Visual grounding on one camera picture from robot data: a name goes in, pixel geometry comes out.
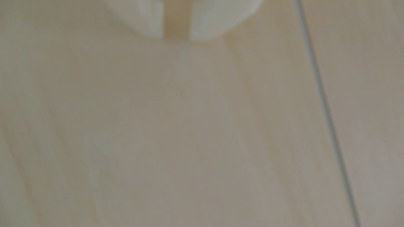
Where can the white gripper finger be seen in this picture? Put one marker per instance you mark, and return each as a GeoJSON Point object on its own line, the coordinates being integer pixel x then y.
{"type": "Point", "coordinates": [142, 14]}
{"type": "Point", "coordinates": [217, 15]}

